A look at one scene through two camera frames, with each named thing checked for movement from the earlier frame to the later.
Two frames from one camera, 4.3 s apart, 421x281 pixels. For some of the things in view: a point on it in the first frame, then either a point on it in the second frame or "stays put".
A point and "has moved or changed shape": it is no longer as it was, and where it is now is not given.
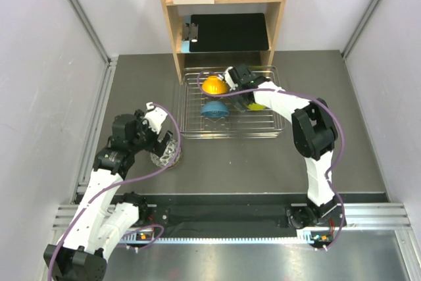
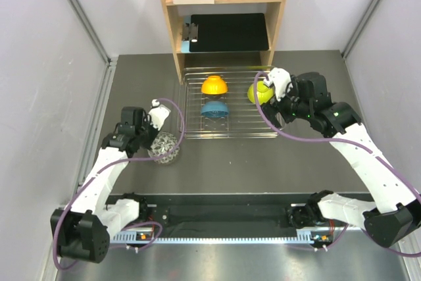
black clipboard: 226,32 stays put
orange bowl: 212,85 stays put
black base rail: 235,214 stays put
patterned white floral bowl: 170,157 has moved or changed shape
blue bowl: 214,109 stays put
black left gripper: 156,147 -> 147,121
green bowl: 256,106 has moved or changed shape
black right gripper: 239,106 -> 270,112
